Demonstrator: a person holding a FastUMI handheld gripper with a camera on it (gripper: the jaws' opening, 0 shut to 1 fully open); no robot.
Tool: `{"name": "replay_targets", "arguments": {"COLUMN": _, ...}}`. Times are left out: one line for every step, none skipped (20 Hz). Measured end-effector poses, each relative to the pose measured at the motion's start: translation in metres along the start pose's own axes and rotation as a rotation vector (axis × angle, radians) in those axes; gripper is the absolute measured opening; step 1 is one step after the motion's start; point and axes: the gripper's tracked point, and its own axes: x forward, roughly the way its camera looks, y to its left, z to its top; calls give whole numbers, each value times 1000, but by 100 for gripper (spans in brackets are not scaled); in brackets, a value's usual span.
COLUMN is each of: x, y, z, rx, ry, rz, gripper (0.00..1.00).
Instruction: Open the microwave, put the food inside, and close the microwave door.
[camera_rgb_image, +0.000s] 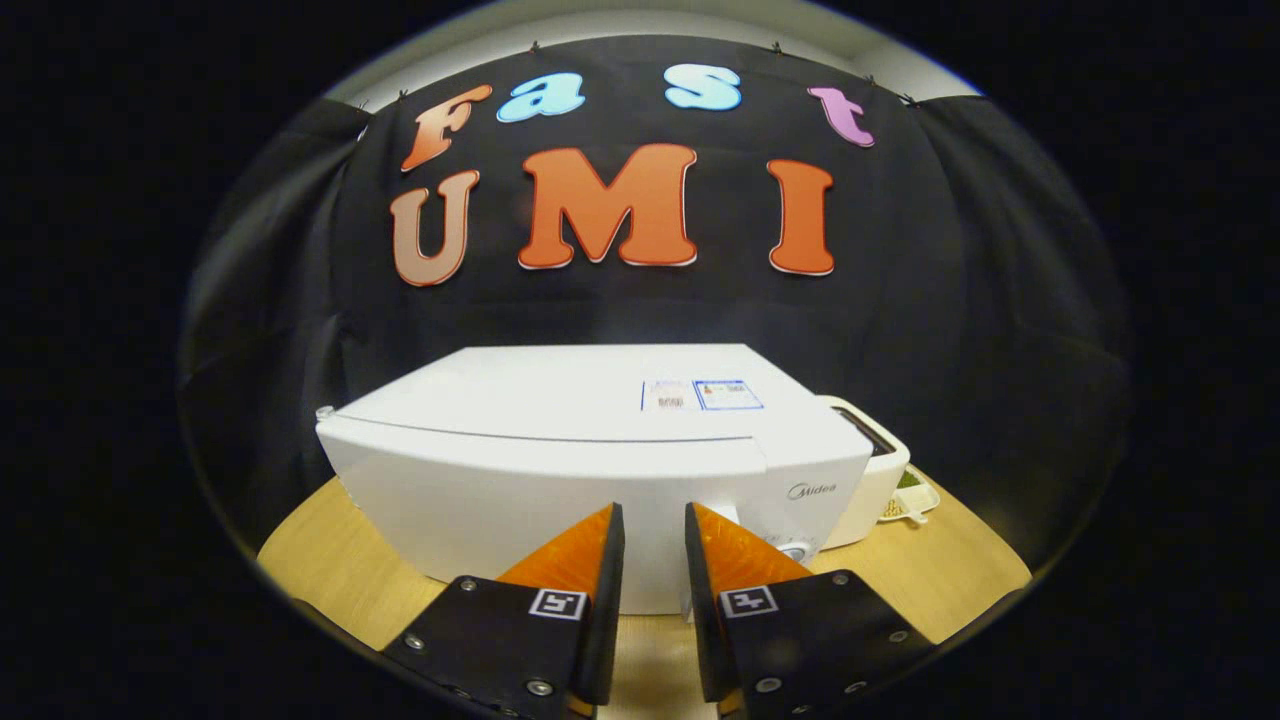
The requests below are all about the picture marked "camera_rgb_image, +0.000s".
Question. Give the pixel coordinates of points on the white divided bean dish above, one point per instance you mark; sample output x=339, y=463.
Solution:
x=920, y=498

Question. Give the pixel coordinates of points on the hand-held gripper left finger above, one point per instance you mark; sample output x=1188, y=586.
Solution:
x=605, y=600

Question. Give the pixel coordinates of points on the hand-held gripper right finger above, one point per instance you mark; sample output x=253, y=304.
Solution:
x=703, y=610

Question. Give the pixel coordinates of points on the white toaster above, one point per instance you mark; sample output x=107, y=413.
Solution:
x=875, y=495

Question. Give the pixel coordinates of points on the white microwave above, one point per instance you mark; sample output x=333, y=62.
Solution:
x=500, y=480

